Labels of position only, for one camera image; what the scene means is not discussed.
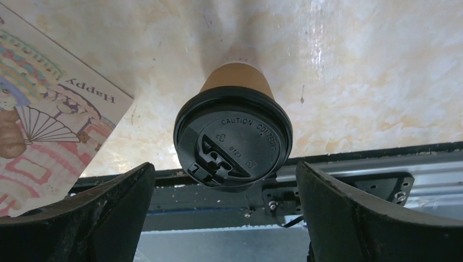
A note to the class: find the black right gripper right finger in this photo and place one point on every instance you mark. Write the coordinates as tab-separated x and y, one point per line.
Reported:
348	224

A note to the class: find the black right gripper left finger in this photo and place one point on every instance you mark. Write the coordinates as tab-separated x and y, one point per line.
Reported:
103	223

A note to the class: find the paper takeout bag orange handles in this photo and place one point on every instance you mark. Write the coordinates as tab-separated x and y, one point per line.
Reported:
56	113

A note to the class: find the brown paper coffee cup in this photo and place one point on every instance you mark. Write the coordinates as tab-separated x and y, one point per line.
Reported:
240	75

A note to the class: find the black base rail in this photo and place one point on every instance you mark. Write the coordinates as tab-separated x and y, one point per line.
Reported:
386	181

